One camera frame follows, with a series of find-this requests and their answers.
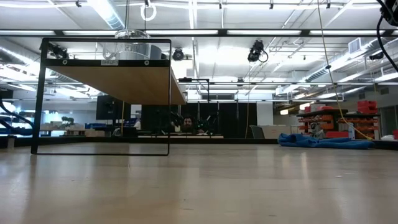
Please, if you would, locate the blue plastic cup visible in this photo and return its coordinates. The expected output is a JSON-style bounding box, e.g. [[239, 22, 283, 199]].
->
[[150, 44, 163, 60]]

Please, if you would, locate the clear glass mug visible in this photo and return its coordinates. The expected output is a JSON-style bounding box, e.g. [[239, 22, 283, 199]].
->
[[102, 29, 152, 61]]

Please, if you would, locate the person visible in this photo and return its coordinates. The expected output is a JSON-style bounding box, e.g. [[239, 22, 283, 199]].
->
[[181, 114, 196, 135]]

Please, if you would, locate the grey chair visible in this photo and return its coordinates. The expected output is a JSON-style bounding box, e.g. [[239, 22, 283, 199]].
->
[[249, 124, 266, 140]]

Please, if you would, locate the round black ceiling device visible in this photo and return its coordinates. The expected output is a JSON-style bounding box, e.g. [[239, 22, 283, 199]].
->
[[172, 47, 185, 62]]

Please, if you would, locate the black monitor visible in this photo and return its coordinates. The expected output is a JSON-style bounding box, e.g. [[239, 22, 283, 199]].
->
[[95, 95, 132, 121]]

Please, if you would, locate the black overhead light beam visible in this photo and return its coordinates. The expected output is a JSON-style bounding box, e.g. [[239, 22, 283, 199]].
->
[[0, 28, 398, 38]]

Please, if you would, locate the blue cloth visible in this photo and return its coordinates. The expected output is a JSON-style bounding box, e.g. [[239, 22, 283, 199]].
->
[[277, 133, 376, 151]]

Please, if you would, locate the orange parts bin rack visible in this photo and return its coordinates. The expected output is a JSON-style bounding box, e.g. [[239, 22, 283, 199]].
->
[[296, 99, 382, 140]]

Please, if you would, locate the black ceiling spotlight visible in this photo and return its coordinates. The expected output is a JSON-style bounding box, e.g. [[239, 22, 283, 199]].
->
[[39, 42, 70, 60]]

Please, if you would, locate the black partition wall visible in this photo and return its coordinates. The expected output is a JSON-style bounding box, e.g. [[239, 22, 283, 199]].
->
[[141, 101, 259, 139]]

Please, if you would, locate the black metal rig frame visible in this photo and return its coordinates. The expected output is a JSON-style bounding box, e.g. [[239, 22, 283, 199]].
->
[[0, 136, 398, 151]]

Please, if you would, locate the wooden shelf with black frame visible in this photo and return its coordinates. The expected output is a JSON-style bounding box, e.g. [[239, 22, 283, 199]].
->
[[30, 37, 188, 157]]

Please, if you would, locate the black ceiling camera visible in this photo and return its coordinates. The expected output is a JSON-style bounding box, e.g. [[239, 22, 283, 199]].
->
[[247, 39, 269, 63]]

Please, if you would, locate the white hanging ring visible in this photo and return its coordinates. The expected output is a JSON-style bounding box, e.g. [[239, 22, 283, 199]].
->
[[139, 2, 157, 22]]

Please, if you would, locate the silver ventilation duct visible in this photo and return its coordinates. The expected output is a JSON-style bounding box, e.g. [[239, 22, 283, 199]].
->
[[88, 0, 147, 41]]

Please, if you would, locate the yellow hanging cable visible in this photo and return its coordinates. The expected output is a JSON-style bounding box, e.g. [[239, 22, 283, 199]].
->
[[316, 0, 374, 141]]

